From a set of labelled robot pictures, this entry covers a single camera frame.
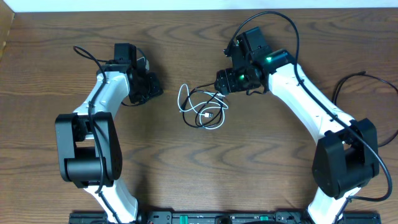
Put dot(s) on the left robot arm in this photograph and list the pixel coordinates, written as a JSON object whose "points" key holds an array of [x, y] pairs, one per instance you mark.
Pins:
{"points": [[89, 152]]}

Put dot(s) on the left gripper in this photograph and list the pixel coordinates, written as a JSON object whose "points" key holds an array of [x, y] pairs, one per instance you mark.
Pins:
{"points": [[149, 90]]}

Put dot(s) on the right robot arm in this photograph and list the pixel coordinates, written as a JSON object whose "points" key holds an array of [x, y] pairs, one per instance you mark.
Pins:
{"points": [[346, 157]]}

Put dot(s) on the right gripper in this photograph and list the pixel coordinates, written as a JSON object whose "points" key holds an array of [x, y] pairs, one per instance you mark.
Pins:
{"points": [[226, 77]]}

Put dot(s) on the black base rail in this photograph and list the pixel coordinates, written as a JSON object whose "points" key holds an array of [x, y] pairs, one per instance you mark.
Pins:
{"points": [[163, 217]]}

